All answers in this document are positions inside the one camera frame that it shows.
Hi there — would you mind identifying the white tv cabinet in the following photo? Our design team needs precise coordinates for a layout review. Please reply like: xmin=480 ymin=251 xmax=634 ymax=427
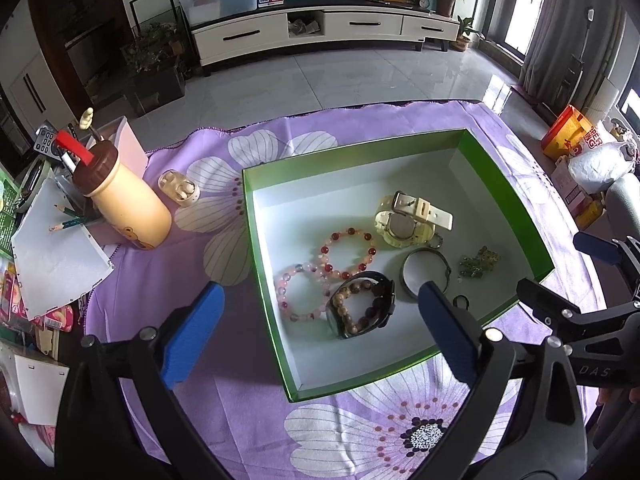
xmin=191 ymin=0 xmax=460 ymax=66

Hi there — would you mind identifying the metal bangle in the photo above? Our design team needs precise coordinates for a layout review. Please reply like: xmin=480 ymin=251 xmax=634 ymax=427
xmin=401 ymin=248 xmax=454 ymax=301

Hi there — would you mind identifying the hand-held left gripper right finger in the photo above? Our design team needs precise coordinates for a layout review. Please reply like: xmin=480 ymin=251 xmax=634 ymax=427
xmin=415 ymin=281 xmax=590 ymax=480

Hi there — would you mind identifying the grey chair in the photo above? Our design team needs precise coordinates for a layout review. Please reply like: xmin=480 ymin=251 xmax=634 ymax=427
xmin=604 ymin=172 xmax=640 ymax=241

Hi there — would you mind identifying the small potted plant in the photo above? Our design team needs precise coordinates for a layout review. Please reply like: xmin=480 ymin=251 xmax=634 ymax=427
xmin=452 ymin=15 xmax=484 ymax=53

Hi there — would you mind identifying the grey curtain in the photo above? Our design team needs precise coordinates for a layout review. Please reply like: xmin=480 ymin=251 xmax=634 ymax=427
xmin=517 ymin=0 xmax=627 ymax=106

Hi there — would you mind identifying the cream bottle with brown lid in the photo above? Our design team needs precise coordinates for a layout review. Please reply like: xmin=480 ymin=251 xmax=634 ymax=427
xmin=72 ymin=139 xmax=174 ymax=251

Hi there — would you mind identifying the pink bead bracelet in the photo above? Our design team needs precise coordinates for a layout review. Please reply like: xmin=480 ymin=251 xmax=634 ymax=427
xmin=273 ymin=261 xmax=332 ymax=323

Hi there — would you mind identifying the red bead bracelet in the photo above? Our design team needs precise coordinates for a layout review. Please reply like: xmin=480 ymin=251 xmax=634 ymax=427
xmin=316 ymin=227 xmax=378 ymax=281

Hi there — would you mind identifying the black wristband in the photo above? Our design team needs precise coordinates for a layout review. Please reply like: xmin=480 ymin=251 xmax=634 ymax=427
xmin=325 ymin=270 xmax=397 ymax=340

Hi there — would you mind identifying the gold chain jewelry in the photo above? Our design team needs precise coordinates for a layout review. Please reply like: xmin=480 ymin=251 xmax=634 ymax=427
xmin=458 ymin=244 xmax=502 ymax=282

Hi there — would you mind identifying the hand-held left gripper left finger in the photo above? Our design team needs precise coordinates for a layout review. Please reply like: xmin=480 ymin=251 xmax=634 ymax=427
xmin=54 ymin=281 xmax=226 ymax=480

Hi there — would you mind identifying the grey remote control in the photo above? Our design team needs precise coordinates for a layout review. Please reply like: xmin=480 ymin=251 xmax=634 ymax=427
xmin=33 ymin=127 xmax=60 ymax=157

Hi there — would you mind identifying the cream wrist watch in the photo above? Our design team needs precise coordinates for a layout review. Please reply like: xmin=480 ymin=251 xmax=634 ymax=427
xmin=374 ymin=190 xmax=455 ymax=250

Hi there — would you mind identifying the pink pen holder box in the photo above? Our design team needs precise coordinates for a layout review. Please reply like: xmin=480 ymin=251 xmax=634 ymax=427
xmin=94 ymin=115 xmax=150 ymax=249

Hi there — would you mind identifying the wooden bead bracelet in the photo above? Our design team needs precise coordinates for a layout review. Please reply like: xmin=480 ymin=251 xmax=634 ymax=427
xmin=333 ymin=279 xmax=389 ymax=326

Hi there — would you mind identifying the white paper sheet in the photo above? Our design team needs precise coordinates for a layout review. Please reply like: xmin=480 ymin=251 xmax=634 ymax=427
xmin=10 ymin=177 xmax=115 ymax=317

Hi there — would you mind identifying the orange paper bag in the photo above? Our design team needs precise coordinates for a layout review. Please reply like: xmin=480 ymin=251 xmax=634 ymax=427
xmin=540 ymin=104 xmax=609 ymax=161

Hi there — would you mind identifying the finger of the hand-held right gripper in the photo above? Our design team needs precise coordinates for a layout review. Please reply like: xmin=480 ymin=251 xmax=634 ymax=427
xmin=516 ymin=278 xmax=640 ymax=346
xmin=573 ymin=232 xmax=640 ymax=281

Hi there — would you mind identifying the person's right hand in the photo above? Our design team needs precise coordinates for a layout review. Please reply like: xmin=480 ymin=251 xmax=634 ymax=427
xmin=596 ymin=386 xmax=640 ymax=407

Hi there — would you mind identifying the pile of snack packets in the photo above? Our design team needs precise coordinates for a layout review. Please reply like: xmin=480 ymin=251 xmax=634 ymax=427
xmin=0 ymin=259 xmax=77 ymax=343

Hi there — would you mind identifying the white plastic bag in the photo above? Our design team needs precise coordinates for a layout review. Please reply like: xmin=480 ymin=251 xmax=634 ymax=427
xmin=567 ymin=140 xmax=639 ymax=194

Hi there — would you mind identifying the cream earbuds case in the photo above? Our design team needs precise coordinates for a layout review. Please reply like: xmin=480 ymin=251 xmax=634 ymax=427
xmin=158 ymin=169 xmax=201 ymax=208

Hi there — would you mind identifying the green cardboard box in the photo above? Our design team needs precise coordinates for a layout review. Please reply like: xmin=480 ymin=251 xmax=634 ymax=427
xmin=241 ymin=128 xmax=556 ymax=404

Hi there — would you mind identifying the clear plastic storage bin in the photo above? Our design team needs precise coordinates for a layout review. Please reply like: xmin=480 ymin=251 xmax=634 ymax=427
xmin=178 ymin=0 xmax=261 ymax=24

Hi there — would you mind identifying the purple floral tablecloth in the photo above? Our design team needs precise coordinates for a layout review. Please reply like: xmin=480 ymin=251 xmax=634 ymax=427
xmin=82 ymin=100 xmax=602 ymax=480

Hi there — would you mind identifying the bushy plant in dark planter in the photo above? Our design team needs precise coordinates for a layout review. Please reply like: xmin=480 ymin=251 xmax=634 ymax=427
xmin=122 ymin=21 xmax=187 ymax=114

